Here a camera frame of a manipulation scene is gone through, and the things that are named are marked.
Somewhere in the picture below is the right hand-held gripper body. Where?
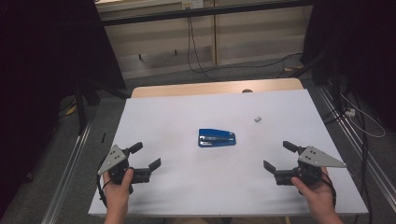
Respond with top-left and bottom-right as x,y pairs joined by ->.
274,145 -> 347,188

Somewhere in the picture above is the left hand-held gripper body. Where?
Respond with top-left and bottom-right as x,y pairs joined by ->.
97,144 -> 151,185

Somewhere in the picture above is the blue stapler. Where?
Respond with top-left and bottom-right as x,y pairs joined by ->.
197,128 -> 237,148

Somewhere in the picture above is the person's left hand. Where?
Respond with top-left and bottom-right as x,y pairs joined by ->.
102,167 -> 135,207

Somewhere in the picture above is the person's right hand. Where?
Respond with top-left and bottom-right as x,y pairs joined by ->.
290,167 -> 336,214

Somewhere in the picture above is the black metal stand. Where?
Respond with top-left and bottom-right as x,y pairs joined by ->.
74,77 -> 132,136
292,46 -> 347,124

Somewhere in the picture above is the wooden table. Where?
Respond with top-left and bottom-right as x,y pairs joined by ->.
130,77 -> 304,99

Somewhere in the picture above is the light wooden cabinet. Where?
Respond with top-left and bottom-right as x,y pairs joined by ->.
94,0 -> 314,80

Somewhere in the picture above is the black curtain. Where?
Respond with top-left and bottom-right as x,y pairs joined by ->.
300,0 -> 396,132
0,0 -> 127,216

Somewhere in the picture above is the black horizontal bar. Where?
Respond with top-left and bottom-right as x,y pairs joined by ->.
101,0 -> 314,27

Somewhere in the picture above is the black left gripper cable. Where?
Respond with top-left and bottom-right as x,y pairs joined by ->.
96,173 -> 109,208

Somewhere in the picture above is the aluminium floor rail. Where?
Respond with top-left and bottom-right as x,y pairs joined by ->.
40,121 -> 93,224
317,84 -> 396,204

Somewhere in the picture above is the white cable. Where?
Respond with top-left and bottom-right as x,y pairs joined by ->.
339,92 -> 387,139

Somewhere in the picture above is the black floor cable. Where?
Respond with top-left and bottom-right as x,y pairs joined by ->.
214,51 -> 304,79

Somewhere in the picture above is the black hanging cable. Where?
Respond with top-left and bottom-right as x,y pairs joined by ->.
186,16 -> 219,82

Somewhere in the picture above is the white wall socket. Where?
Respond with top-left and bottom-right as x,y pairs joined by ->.
181,0 -> 205,10

